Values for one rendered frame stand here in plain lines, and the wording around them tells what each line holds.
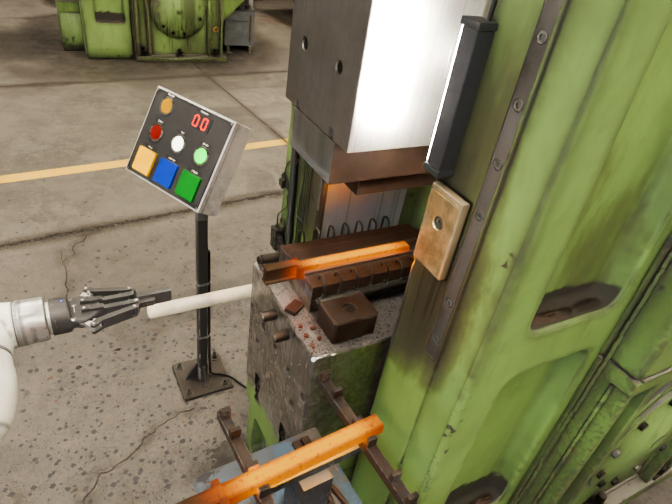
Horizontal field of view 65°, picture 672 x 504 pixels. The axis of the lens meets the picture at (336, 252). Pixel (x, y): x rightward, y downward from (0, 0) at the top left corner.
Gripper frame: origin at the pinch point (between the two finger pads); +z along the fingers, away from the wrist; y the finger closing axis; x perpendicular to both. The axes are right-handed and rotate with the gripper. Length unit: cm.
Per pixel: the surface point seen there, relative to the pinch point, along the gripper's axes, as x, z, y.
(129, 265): -100, 13, -144
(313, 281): -0.5, 36.1, 5.4
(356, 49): 56, 35, 10
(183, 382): -99, 19, -57
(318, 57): 50, 35, -3
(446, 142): 45, 45, 27
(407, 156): 32, 54, 8
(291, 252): -0.7, 36.0, -7.4
